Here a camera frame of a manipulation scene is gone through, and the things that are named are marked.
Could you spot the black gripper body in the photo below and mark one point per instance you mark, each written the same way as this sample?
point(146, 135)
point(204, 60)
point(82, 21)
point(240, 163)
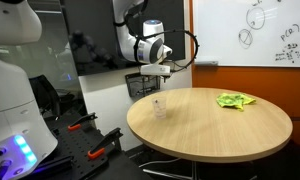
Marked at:
point(160, 78)

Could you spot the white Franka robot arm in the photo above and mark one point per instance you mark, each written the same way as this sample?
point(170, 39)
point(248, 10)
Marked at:
point(10, 100)

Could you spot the clear plastic cup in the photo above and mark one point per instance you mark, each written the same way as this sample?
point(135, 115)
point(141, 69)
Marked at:
point(159, 108)

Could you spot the round wooden table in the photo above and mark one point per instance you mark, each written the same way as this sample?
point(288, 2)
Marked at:
point(210, 133)

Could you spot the white whiteboard with writing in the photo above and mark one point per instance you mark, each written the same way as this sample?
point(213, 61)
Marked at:
point(220, 33)

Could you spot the yellow-green crumpled cloth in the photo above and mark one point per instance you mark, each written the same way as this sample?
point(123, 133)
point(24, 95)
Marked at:
point(235, 100)

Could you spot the metal table leg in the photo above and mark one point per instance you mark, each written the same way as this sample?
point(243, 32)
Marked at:
point(194, 171)

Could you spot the black office chair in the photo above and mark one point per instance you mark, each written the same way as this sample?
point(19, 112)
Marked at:
point(46, 93)

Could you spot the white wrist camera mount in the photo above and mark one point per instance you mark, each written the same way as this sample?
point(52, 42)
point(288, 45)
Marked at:
point(155, 70)

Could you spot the black wall monitor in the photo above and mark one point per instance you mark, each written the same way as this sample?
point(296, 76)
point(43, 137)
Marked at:
point(90, 33)

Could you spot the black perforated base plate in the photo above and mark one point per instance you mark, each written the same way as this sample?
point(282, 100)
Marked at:
point(76, 146)

